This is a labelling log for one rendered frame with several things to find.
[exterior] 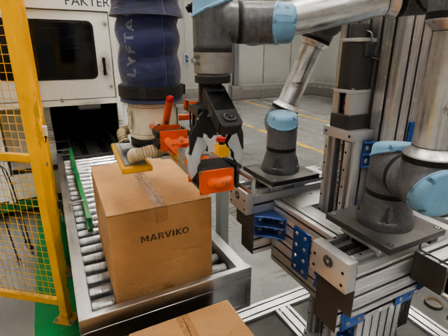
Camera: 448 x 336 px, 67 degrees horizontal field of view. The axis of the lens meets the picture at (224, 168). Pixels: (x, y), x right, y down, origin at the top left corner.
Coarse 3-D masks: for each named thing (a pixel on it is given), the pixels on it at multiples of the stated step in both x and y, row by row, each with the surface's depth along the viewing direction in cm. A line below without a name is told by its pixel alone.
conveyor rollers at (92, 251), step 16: (80, 160) 313; (96, 160) 311; (112, 160) 310; (80, 176) 273; (80, 208) 218; (80, 224) 195; (96, 224) 198; (80, 240) 179; (96, 240) 181; (96, 256) 166; (96, 272) 157; (96, 288) 142; (112, 288) 144; (96, 304) 134; (112, 304) 135
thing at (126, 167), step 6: (114, 144) 136; (114, 150) 128; (120, 150) 126; (120, 156) 121; (126, 156) 119; (120, 162) 114; (126, 162) 113; (144, 162) 113; (120, 168) 111; (126, 168) 109; (132, 168) 109; (138, 168) 110; (144, 168) 111; (150, 168) 111
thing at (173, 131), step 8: (152, 128) 102; (160, 128) 104; (168, 128) 105; (176, 128) 106; (184, 128) 103; (160, 136) 97; (168, 136) 98; (176, 136) 99; (184, 136) 100; (160, 144) 98
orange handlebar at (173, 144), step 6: (186, 114) 132; (180, 120) 131; (150, 126) 115; (168, 138) 97; (180, 138) 98; (186, 138) 95; (168, 144) 94; (174, 144) 89; (180, 144) 90; (186, 144) 92; (168, 150) 94; (174, 150) 88; (204, 156) 81; (186, 162) 79; (210, 180) 67; (216, 180) 67; (222, 180) 67; (228, 180) 67; (210, 186) 67; (216, 186) 67; (222, 186) 67
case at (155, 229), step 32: (160, 160) 179; (96, 192) 152; (128, 192) 138; (160, 192) 138; (192, 192) 138; (128, 224) 122; (160, 224) 128; (192, 224) 134; (128, 256) 126; (160, 256) 132; (192, 256) 138; (128, 288) 130; (160, 288) 136
